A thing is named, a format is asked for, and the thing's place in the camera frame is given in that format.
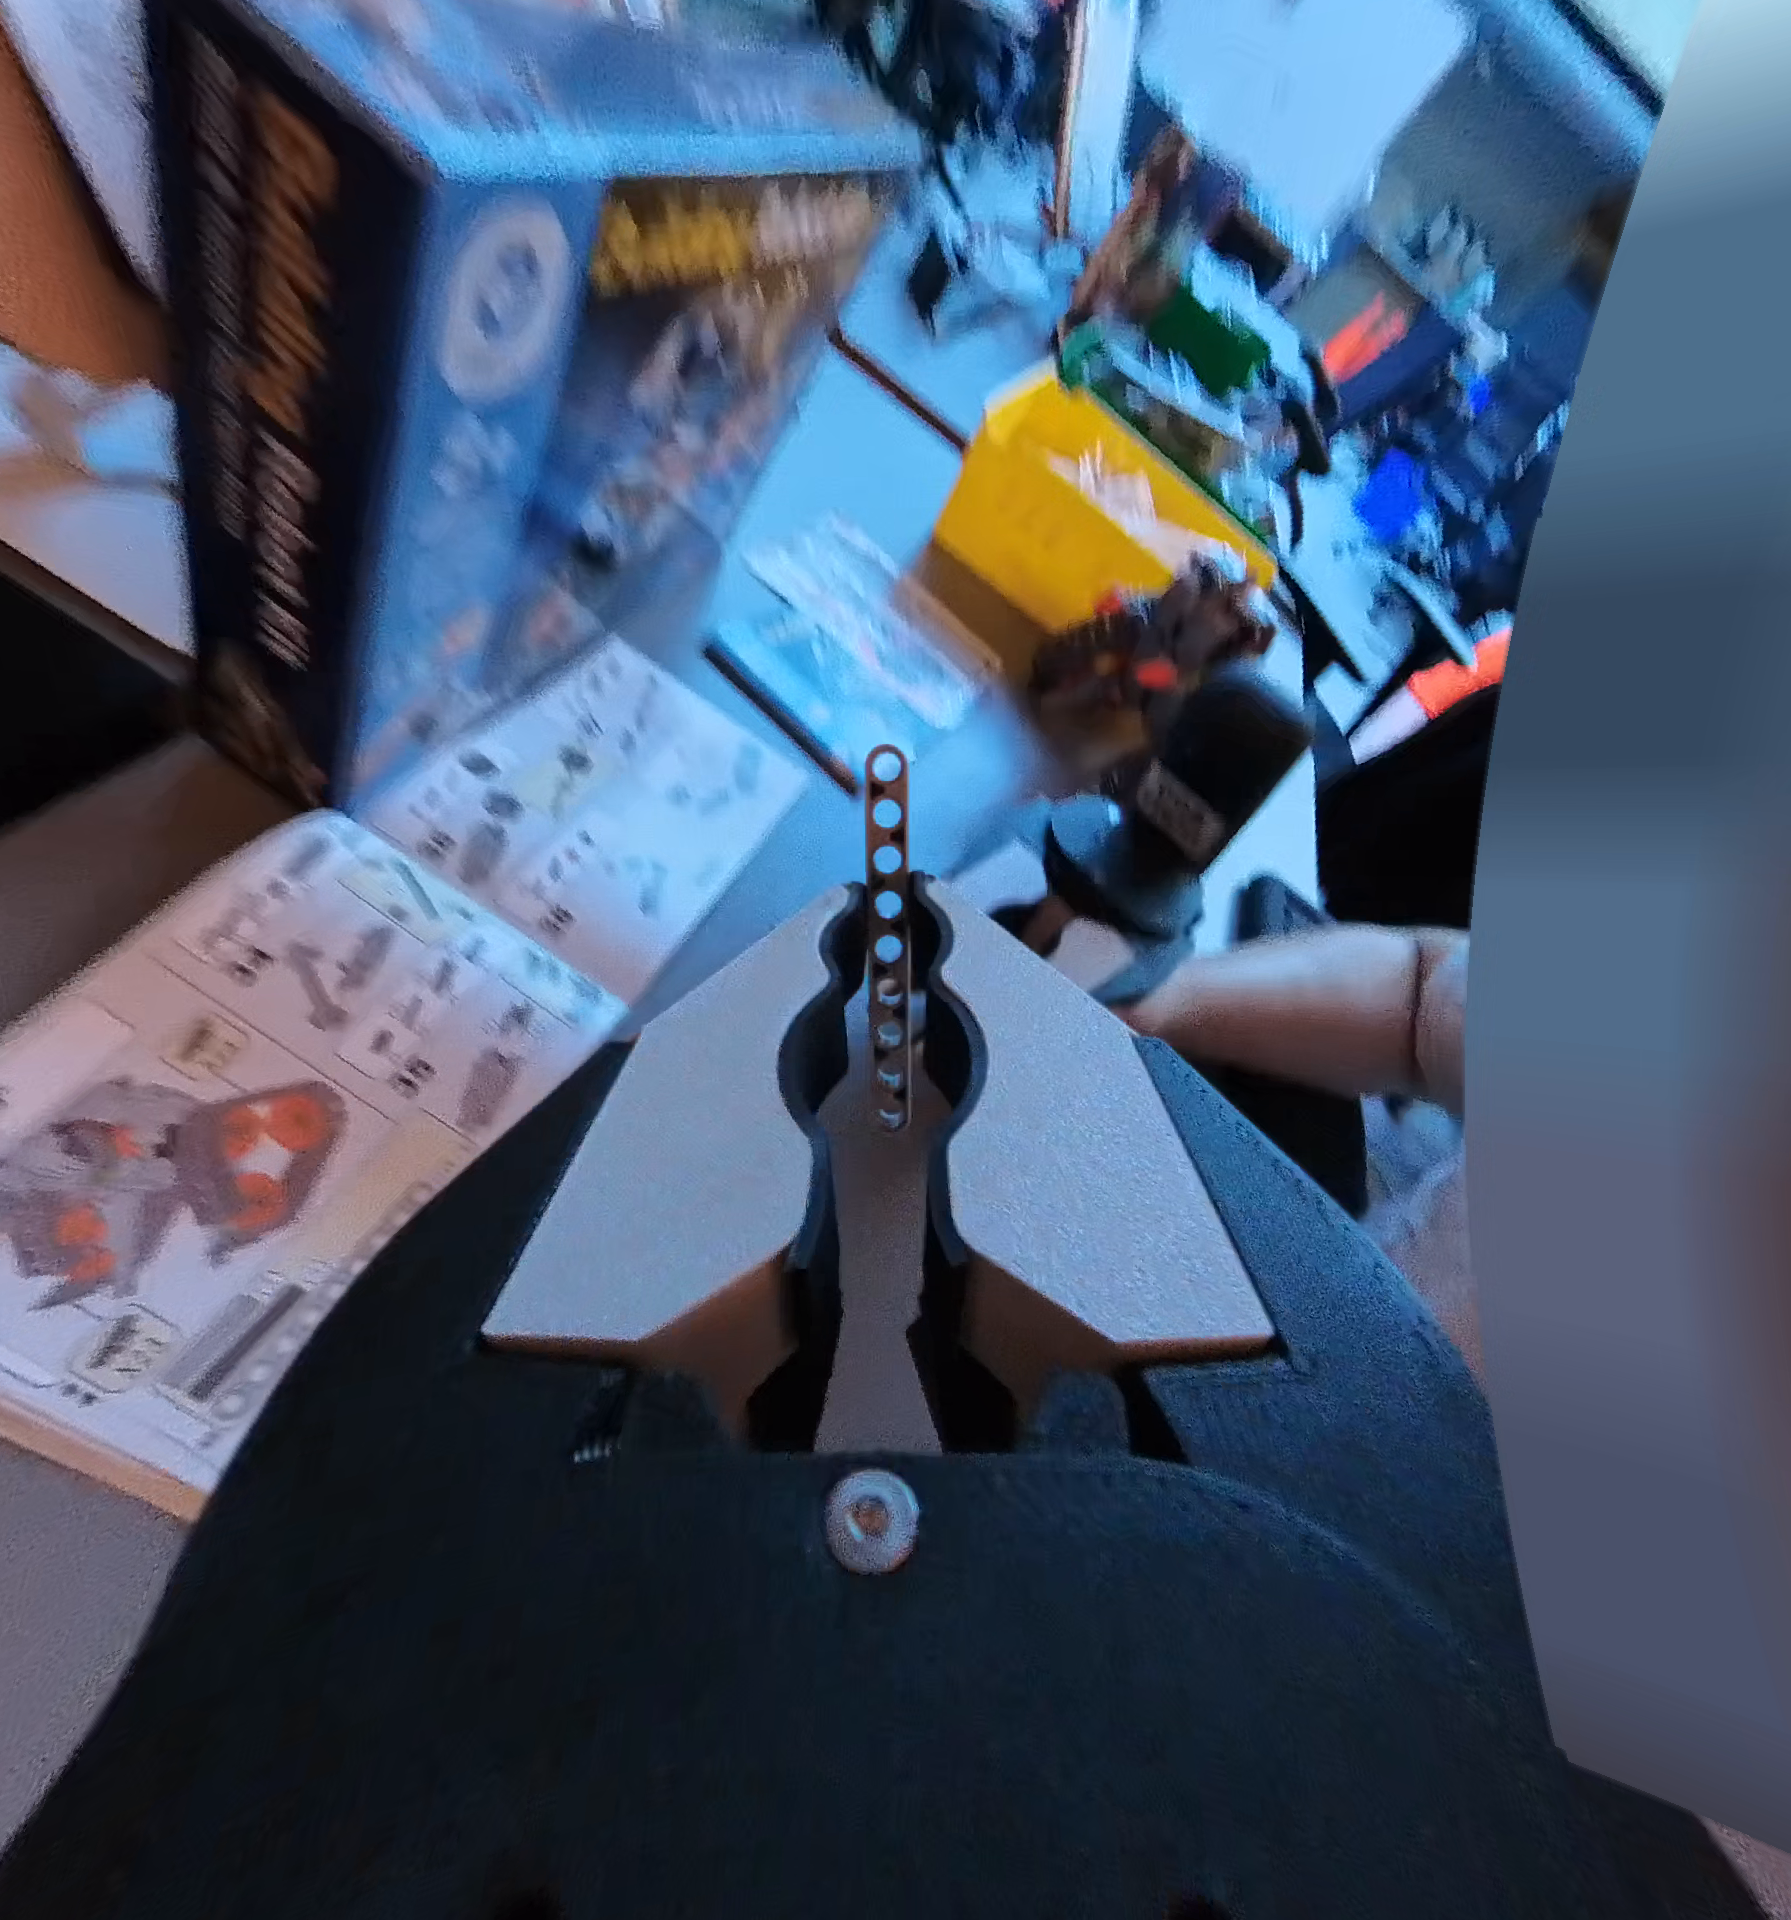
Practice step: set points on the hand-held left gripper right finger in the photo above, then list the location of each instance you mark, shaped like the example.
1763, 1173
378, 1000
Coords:
1090, 1200

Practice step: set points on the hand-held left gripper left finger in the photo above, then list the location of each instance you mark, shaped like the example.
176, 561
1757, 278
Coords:
654, 1200

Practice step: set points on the long grey bar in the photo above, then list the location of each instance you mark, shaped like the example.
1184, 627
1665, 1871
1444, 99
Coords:
890, 883

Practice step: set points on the person's right forearm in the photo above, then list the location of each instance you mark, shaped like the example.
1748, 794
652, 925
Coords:
1443, 1020

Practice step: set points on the person's right hand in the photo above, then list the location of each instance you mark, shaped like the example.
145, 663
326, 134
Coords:
1286, 1012

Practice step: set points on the tracked toy robot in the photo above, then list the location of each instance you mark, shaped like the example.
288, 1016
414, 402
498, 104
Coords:
1149, 645

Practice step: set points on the yellow plastic object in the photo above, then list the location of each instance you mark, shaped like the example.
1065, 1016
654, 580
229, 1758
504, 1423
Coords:
1061, 509

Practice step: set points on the open instruction booklet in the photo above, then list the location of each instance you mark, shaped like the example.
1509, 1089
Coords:
310, 1049

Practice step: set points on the small blue kit manual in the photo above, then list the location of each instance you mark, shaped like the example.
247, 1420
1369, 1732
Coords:
851, 645

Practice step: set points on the green plastic bin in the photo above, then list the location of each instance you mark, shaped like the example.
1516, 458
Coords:
1164, 360

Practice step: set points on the blue robot kit box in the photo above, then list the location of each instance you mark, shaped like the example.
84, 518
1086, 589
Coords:
430, 375

